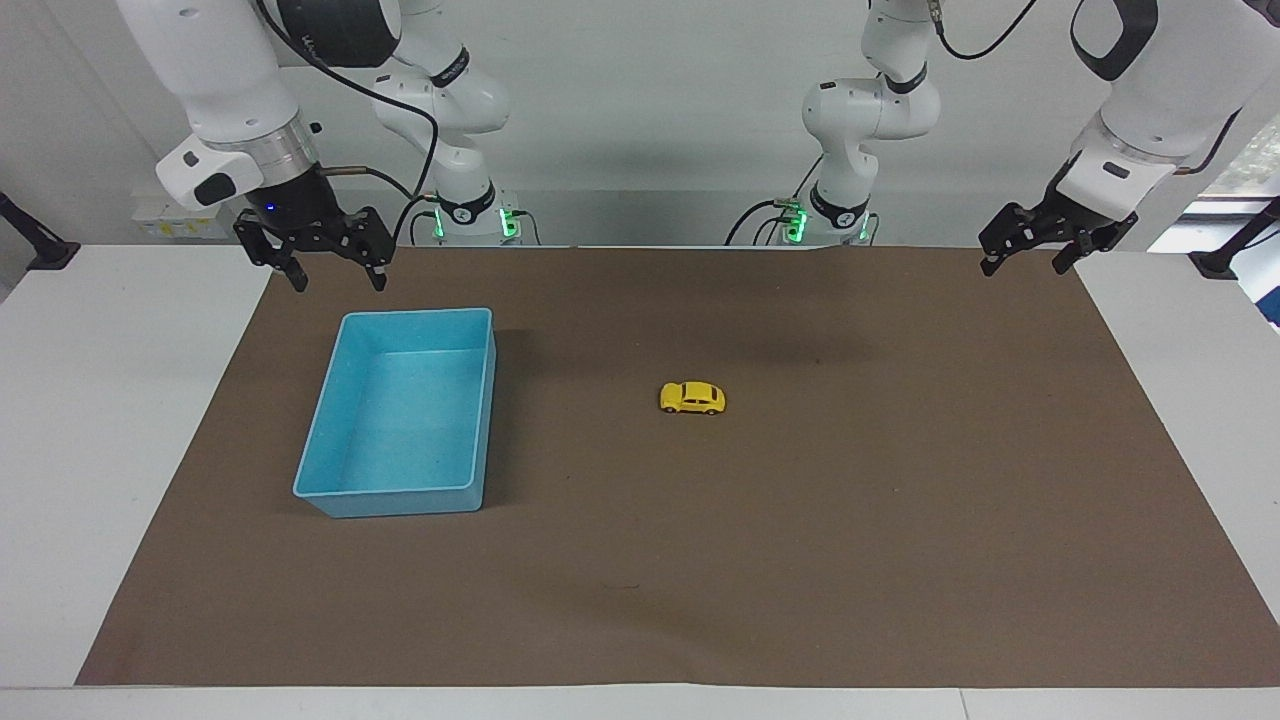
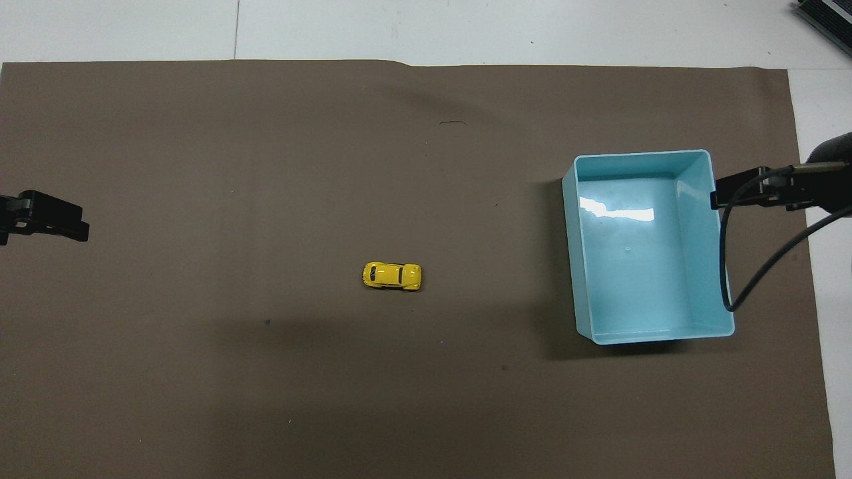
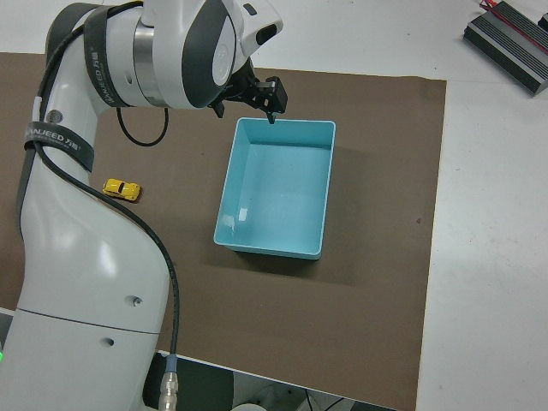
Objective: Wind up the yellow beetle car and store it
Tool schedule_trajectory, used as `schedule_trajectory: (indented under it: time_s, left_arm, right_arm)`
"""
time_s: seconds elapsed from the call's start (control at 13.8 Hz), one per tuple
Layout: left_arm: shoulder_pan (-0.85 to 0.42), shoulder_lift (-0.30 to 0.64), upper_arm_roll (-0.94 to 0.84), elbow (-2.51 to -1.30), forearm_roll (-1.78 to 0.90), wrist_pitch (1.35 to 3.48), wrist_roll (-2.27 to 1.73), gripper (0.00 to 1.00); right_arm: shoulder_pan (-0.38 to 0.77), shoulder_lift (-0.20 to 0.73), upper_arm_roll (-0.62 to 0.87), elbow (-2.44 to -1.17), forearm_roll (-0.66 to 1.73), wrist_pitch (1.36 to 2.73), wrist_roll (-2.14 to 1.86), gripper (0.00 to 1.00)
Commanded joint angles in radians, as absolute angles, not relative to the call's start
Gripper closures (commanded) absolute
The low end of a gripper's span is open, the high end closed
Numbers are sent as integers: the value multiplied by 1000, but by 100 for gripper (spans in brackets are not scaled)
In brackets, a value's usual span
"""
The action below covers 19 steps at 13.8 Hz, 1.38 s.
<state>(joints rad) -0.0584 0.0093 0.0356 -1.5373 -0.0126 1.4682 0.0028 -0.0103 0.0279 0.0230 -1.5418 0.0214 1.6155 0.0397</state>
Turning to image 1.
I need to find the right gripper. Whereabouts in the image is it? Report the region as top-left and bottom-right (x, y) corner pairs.
(232, 166), (394, 294)

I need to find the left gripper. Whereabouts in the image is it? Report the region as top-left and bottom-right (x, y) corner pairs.
(978, 184), (1140, 278)

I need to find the yellow toy beetle car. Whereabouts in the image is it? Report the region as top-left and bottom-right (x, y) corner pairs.
(659, 381), (727, 416)

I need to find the black stand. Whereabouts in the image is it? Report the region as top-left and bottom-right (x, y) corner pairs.
(0, 192), (82, 272)
(1188, 196), (1280, 280)

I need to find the blue plastic bin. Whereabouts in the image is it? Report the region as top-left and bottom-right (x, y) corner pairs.
(292, 307), (498, 519)

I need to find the black cable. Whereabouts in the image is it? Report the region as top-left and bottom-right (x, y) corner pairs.
(930, 0), (1043, 62)
(255, 0), (443, 247)
(498, 206), (543, 247)
(724, 155), (827, 247)

